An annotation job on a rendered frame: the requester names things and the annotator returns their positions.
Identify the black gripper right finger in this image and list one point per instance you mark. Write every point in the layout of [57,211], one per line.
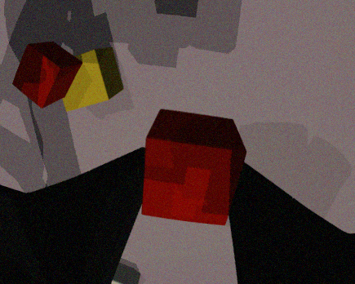
[277,240]

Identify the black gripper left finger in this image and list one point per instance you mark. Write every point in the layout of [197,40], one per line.
[75,231]

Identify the yellow cube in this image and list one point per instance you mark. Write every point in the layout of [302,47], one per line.
[97,79]

